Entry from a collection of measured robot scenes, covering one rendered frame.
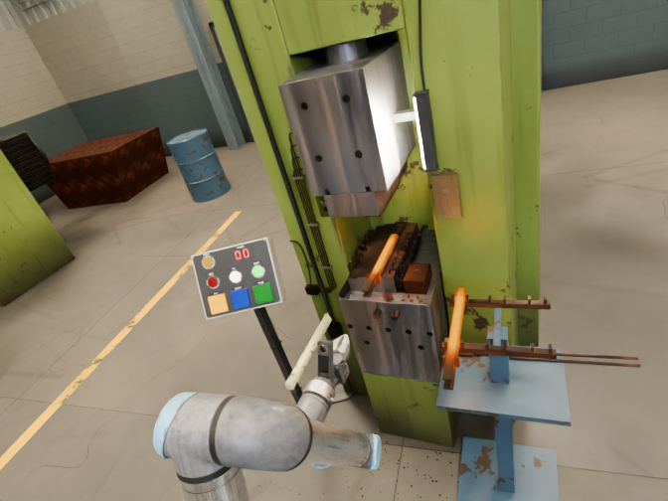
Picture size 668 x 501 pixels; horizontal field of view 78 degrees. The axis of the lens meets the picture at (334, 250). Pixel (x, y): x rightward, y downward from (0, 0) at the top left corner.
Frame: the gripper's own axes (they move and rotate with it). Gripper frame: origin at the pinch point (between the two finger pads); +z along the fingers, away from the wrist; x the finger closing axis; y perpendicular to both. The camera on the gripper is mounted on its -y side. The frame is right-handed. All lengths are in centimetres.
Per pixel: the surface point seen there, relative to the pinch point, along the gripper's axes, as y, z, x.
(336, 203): -32.8, 33.6, -7.9
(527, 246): 24, 92, 53
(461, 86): -63, 48, 37
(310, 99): -70, 34, -7
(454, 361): 1.2, -3.9, 36.9
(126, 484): 100, -35, -146
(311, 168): -47, 34, -14
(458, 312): 0.7, 16.4, 35.1
